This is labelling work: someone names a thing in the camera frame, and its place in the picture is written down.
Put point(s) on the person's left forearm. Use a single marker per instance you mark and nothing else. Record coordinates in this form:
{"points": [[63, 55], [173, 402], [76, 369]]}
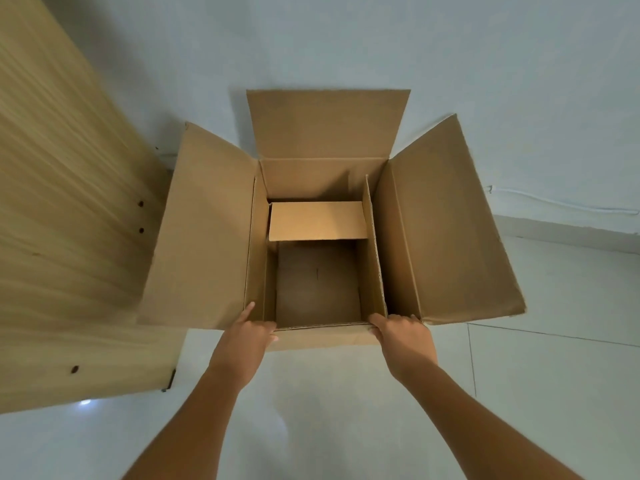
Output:
{"points": [[190, 429]]}

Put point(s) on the person's left hand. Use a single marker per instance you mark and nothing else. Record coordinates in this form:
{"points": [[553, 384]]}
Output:
{"points": [[242, 347]]}

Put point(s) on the large cardboard box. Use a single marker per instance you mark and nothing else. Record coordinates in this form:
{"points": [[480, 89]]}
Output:
{"points": [[205, 234]]}

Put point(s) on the person's right forearm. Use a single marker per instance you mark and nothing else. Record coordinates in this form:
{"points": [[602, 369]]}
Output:
{"points": [[480, 429]]}

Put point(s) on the light wooden cabinet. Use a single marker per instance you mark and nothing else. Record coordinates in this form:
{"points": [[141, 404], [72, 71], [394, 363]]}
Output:
{"points": [[65, 219]]}

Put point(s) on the person's left thumb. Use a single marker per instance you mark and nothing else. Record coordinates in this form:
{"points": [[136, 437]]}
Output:
{"points": [[270, 335]]}

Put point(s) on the small metal cabinet bracket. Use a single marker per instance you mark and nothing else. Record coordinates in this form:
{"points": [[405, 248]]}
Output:
{"points": [[168, 382]]}

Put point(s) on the person's right hand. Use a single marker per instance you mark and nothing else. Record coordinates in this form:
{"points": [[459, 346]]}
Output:
{"points": [[407, 347]]}

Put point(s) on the person's right thumb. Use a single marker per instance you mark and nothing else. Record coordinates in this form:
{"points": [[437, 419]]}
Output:
{"points": [[377, 328]]}

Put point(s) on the smaller inner cardboard box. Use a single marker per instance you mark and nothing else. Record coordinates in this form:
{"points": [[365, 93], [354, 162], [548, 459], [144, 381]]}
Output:
{"points": [[318, 222]]}

